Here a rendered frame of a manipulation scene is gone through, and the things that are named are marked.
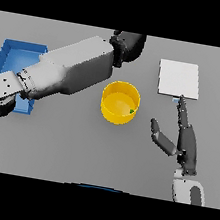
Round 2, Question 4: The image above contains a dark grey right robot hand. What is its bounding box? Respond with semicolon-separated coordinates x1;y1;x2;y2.
142;90;210;177

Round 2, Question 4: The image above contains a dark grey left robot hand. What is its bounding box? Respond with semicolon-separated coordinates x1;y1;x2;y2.
104;29;148;73

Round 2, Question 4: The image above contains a yellow bowl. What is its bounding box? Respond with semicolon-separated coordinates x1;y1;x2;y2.
97;78;144;128

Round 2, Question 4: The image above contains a flat pale square scale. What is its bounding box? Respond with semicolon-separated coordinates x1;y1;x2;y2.
153;58;205;106

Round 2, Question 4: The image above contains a blue tray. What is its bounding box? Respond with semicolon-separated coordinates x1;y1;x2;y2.
0;37;50;117

